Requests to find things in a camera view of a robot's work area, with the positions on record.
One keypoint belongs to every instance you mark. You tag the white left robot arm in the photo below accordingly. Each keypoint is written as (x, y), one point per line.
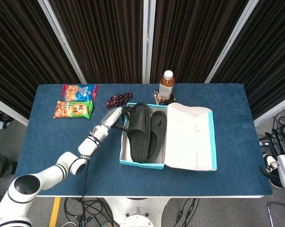
(50, 172)

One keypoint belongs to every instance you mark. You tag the black white sneaker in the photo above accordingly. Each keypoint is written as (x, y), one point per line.
(271, 165)

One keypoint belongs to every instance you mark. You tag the amber tea bottle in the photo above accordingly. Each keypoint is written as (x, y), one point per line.
(166, 85)

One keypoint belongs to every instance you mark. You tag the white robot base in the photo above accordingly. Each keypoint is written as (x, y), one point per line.
(137, 212)

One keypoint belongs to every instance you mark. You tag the green orange snack bag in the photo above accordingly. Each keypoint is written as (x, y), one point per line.
(73, 110)

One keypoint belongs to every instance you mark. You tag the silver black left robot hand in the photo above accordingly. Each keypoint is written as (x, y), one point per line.
(111, 117)

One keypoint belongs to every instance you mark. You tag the white aluminium post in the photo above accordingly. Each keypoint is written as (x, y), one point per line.
(7, 110)
(232, 42)
(275, 110)
(149, 42)
(62, 42)

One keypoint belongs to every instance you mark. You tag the black rubber slipper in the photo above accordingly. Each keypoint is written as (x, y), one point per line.
(139, 137)
(157, 132)

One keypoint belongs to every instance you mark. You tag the blue table cloth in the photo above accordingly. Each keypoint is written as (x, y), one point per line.
(204, 182)

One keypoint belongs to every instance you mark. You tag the blue red snack bag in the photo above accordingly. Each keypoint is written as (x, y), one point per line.
(79, 92)

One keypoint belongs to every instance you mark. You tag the white table frame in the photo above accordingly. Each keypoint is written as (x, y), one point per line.
(145, 196)

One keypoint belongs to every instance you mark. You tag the dark ribbed partition panel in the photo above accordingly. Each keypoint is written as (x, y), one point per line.
(270, 59)
(19, 47)
(192, 40)
(104, 40)

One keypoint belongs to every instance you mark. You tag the light blue shoe box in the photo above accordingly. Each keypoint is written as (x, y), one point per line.
(187, 142)

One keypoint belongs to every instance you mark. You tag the dark red grape bunch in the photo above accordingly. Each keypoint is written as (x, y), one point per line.
(118, 98)

